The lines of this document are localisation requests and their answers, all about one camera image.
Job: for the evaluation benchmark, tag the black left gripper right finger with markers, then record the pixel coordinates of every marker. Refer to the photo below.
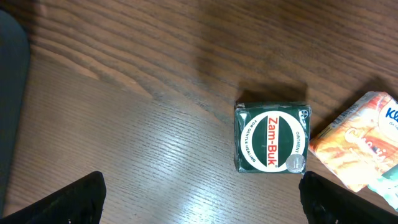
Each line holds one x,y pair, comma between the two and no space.
325,202

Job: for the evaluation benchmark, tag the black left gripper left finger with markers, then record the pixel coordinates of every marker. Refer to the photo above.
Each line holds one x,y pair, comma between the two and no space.
79,202

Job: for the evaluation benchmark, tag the teal white packet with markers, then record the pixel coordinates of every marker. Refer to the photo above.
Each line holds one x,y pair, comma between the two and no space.
386,186

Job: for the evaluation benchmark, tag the orange snack packet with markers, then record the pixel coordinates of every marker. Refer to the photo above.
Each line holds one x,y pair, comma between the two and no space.
360,145

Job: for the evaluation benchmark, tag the black round-logo packet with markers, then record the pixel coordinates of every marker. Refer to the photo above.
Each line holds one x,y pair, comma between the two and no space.
271,138

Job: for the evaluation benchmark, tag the dark grey plastic basket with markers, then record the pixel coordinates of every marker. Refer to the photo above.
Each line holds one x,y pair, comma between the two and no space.
15,60

